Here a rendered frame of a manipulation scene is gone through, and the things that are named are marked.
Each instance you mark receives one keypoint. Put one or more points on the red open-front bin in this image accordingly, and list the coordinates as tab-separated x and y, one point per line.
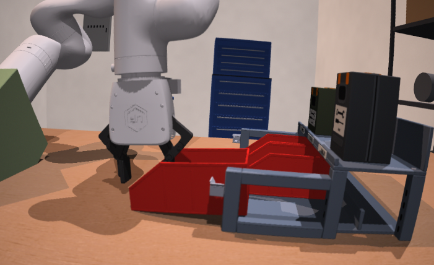
278	138
288	158
183	186

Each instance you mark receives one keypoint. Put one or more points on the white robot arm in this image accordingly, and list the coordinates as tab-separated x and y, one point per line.
142	30

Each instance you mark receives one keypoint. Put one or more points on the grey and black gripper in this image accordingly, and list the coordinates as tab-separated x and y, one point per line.
138	116

